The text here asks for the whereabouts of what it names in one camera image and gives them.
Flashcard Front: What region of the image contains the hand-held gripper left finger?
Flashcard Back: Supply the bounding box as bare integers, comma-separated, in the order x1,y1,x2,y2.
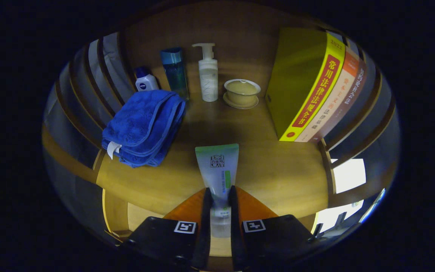
119,187,213,270

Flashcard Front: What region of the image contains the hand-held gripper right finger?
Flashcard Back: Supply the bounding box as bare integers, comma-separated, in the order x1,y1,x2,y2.
227,185,318,271

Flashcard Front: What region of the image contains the white green tube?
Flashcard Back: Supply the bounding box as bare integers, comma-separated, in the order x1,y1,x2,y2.
195,144,239,238

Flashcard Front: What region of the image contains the wooden countertop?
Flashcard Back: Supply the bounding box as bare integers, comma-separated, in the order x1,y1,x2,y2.
96,76,329,219

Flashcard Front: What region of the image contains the wooden cabinet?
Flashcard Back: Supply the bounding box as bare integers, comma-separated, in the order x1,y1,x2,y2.
42,2,401,265

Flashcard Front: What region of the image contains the blue folded towel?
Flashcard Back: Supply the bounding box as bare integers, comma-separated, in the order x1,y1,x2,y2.
102,90,186,168

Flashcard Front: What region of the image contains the white box unit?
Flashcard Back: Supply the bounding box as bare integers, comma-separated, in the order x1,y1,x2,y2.
314,159,367,233

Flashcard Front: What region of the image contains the beige lidded teacup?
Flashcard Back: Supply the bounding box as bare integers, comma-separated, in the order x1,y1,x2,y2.
223,79,261,110

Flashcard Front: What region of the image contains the white pump bottle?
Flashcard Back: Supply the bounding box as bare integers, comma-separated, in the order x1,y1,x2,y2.
192,43,219,102

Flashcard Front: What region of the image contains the small white blue-capped bottle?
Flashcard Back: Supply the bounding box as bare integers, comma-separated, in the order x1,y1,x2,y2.
134,66,160,92

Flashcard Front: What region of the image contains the yellow book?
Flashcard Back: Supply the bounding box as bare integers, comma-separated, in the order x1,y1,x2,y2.
265,27,346,142

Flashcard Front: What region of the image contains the teal bottle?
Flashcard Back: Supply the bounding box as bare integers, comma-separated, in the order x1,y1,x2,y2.
160,47,190,100

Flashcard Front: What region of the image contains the orange white book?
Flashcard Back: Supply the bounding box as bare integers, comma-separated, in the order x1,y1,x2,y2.
295,47,361,143

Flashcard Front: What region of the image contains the dark red book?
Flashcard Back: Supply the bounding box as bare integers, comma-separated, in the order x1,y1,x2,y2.
310,59,368,143

